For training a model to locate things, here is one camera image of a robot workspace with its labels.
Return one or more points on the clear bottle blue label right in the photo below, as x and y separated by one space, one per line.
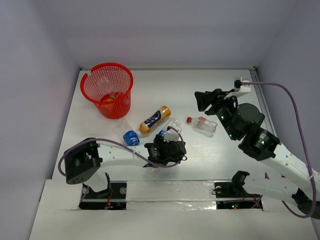
172 122

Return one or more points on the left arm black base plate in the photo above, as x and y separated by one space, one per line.
113 198

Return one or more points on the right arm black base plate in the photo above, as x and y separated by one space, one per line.
230 198

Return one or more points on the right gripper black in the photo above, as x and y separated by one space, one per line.
216 97

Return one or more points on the clear bottle with red cap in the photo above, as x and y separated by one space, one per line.
202 125

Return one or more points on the clear bottle blue label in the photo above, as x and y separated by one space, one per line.
172 122
129 136

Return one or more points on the clear bottle with white cap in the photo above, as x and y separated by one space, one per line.
108 86

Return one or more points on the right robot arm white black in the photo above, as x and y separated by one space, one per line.
298 185

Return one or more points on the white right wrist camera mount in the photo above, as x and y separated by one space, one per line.
240 88

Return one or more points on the orange bottle with blue label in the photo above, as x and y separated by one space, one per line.
158 117

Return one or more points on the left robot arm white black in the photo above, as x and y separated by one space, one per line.
79 163

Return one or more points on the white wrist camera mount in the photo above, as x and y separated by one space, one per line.
172 133
240 88

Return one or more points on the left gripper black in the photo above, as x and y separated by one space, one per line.
155 152

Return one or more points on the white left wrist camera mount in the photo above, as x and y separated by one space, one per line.
172 133

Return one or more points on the small orange juice bottle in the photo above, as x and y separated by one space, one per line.
106 103

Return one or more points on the red plastic mesh bin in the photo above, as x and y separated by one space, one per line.
121 76

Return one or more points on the clear bottle blue label left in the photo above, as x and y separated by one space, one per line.
129 136

